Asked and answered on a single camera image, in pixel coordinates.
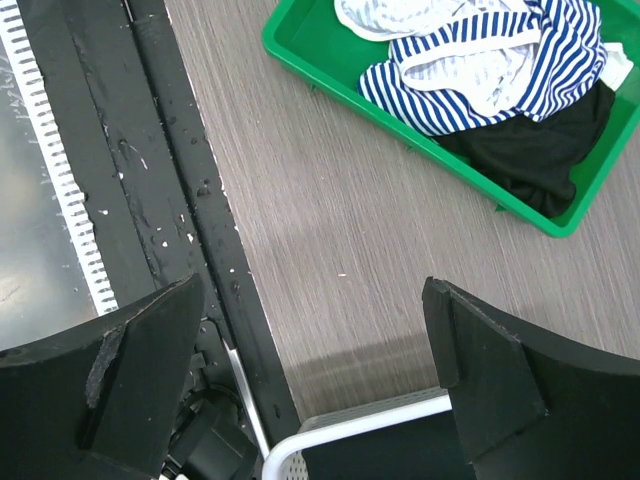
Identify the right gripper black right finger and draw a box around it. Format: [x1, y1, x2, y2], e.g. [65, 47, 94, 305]
[422, 277, 639, 479]

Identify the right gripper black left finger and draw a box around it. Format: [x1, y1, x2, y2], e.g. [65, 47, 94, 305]
[1, 274, 204, 479]

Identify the blue white striped tank top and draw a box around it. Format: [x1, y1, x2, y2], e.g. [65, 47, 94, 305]
[357, 0, 609, 138]

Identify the green plastic tray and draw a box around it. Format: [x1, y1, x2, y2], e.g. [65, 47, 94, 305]
[262, 1, 639, 238]

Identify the white perforated laundry basket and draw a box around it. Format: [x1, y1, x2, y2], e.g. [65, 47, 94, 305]
[261, 387, 452, 480]

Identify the black garment in tray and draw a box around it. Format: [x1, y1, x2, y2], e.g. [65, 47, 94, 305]
[436, 81, 615, 218]

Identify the white garment in tray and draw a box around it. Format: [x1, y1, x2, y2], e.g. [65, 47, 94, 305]
[333, 0, 635, 114]

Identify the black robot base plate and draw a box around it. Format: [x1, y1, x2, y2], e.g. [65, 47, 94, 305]
[19, 1, 300, 455]

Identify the white slotted cable duct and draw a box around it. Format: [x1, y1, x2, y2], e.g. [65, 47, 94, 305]
[1, 1, 118, 315]

